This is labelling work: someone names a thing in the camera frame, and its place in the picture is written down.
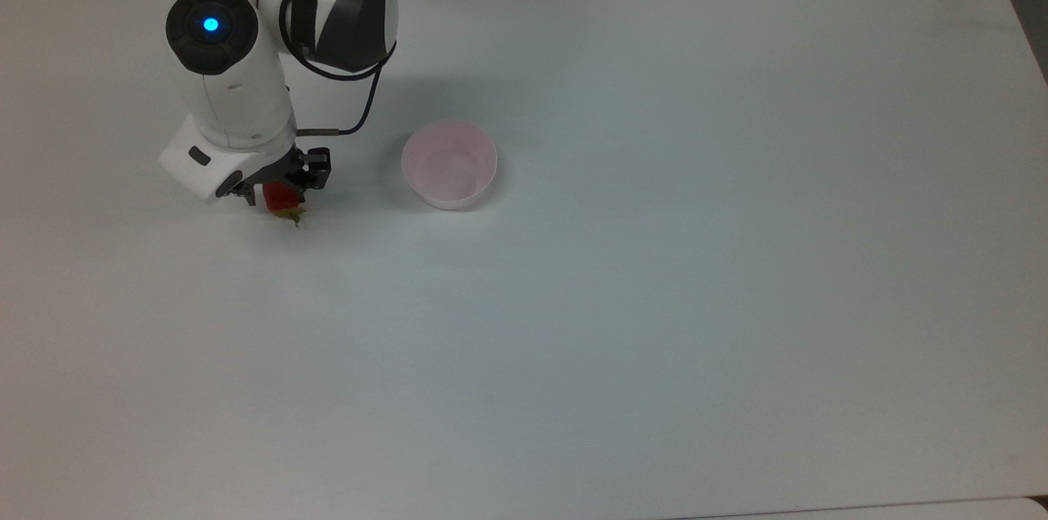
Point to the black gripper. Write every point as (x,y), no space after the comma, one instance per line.
(282,168)

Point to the red strawberry with green leaves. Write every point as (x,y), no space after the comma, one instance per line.
(280,196)

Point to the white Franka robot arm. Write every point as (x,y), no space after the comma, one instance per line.
(237,86)

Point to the pale pink plastic bowl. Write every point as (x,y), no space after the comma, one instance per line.
(449,168)

